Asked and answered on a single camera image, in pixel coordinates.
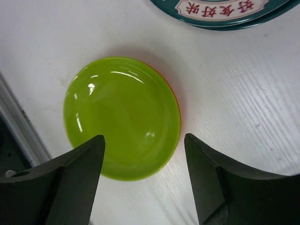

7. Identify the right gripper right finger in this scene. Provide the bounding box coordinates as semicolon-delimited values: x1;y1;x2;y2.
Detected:
184;134;300;225

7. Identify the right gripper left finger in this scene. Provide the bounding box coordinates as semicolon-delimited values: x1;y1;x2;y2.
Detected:
0;135;105;225

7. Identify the orange plastic plate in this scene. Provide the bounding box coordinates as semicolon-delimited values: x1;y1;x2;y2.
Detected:
145;64;182;174

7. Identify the lime green plate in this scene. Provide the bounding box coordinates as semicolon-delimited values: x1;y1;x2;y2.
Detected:
63;55;182;181

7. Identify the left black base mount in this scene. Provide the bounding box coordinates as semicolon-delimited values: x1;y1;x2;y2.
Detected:
0;115;31;177

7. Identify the aluminium rail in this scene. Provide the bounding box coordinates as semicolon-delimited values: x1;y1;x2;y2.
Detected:
0;75;52;167

